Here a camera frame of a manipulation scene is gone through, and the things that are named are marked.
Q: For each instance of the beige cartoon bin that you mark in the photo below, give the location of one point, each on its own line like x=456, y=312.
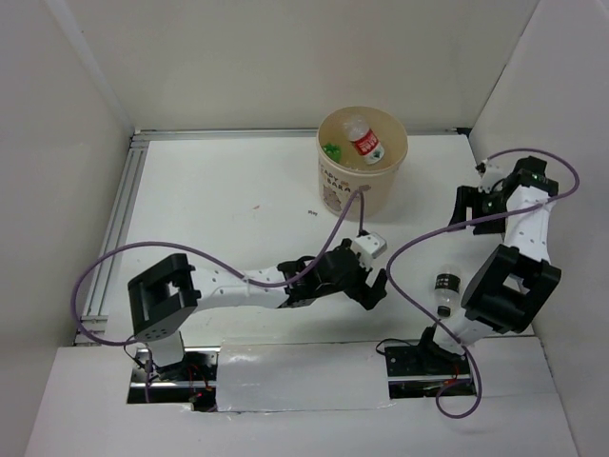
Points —
x=353, y=185

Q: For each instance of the small bottle black label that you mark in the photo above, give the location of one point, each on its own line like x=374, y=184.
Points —
x=447, y=290

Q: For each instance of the green plastic bottle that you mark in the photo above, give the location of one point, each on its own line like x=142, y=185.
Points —
x=333, y=152

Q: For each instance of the silver tape sheet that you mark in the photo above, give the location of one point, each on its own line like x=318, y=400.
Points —
x=301, y=377

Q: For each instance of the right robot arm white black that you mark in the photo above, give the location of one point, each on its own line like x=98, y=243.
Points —
x=517, y=279

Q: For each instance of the aluminium frame rail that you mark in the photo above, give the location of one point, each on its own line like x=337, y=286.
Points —
x=251, y=199

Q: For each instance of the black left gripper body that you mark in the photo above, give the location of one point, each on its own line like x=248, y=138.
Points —
x=353, y=285

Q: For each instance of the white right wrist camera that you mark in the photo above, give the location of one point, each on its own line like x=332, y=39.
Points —
x=491, y=175

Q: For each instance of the clear bottle large red label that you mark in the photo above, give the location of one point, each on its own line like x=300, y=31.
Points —
x=363, y=138

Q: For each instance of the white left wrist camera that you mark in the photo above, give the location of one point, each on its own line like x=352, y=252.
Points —
x=368, y=247

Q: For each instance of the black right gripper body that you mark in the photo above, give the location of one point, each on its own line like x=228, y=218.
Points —
x=490, y=204

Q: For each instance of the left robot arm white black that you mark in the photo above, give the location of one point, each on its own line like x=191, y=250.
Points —
x=163, y=297

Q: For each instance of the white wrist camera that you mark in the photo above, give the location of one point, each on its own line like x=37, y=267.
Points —
x=368, y=247
x=491, y=175

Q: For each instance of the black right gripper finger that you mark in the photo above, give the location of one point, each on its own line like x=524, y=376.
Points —
x=496, y=226
x=467, y=205

